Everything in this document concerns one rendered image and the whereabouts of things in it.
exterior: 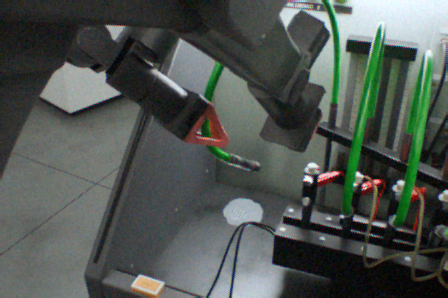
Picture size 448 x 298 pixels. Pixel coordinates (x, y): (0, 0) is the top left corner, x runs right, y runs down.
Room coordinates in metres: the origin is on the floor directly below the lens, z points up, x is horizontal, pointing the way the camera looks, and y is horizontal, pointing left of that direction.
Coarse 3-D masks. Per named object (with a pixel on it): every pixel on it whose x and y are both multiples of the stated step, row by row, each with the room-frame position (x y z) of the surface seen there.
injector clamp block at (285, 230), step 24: (288, 216) 0.73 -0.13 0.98; (312, 216) 0.73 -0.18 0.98; (336, 216) 0.73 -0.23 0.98; (288, 240) 0.66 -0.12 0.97; (312, 240) 0.66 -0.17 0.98; (336, 240) 0.65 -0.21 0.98; (360, 240) 0.67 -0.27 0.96; (408, 240) 0.65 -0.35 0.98; (288, 264) 0.66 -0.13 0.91; (312, 264) 0.65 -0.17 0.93; (336, 264) 0.63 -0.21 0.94; (360, 264) 0.61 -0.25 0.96; (384, 264) 0.60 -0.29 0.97; (408, 264) 0.59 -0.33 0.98; (432, 264) 0.58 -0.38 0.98; (336, 288) 0.63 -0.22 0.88; (360, 288) 0.61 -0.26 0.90; (384, 288) 0.59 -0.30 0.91; (408, 288) 0.58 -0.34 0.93; (432, 288) 0.56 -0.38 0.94
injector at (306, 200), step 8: (304, 176) 0.70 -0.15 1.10; (312, 184) 0.69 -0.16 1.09; (304, 192) 0.69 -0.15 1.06; (312, 192) 0.69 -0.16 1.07; (304, 200) 0.67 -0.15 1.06; (312, 200) 0.69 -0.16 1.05; (304, 208) 0.70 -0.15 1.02; (312, 208) 0.70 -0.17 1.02; (304, 216) 0.70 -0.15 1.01; (304, 224) 0.69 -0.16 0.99
